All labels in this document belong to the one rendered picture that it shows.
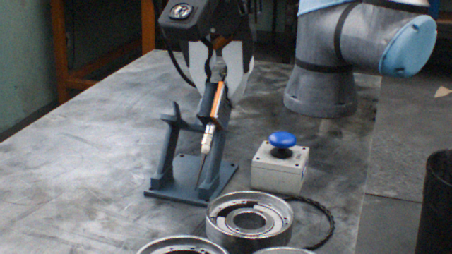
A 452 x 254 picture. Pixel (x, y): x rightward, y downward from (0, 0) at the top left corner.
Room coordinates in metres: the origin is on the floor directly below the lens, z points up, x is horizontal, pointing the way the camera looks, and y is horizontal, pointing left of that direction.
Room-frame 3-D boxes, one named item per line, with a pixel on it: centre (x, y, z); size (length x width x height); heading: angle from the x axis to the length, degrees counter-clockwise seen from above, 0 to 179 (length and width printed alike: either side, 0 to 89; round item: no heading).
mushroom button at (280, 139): (0.70, -0.09, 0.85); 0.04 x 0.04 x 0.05
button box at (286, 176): (0.70, -0.09, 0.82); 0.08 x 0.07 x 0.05; 163
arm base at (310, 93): (1.02, -0.20, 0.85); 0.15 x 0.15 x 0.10
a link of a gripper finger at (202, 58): (0.67, 0.02, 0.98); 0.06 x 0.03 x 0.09; 158
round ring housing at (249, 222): (0.55, -0.04, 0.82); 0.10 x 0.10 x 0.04
